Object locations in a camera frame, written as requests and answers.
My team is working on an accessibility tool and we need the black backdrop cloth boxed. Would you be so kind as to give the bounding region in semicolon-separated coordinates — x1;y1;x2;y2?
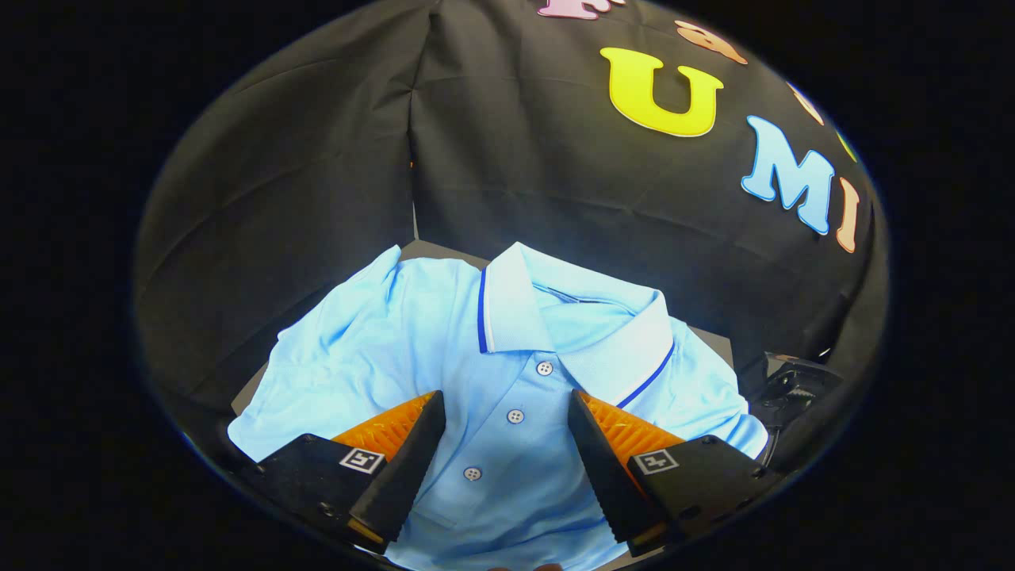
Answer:
133;0;889;477

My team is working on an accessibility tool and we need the light blue polo shirt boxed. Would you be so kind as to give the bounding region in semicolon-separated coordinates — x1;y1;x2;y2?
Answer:
228;242;770;571

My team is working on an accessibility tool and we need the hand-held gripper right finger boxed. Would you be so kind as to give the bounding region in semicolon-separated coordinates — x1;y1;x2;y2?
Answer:
568;389;782;558

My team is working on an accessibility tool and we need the grey and black cabinet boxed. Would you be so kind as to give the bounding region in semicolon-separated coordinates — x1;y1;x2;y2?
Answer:
230;240;738;421

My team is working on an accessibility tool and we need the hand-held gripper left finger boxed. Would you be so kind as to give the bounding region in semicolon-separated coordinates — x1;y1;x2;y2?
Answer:
238;390;447;556

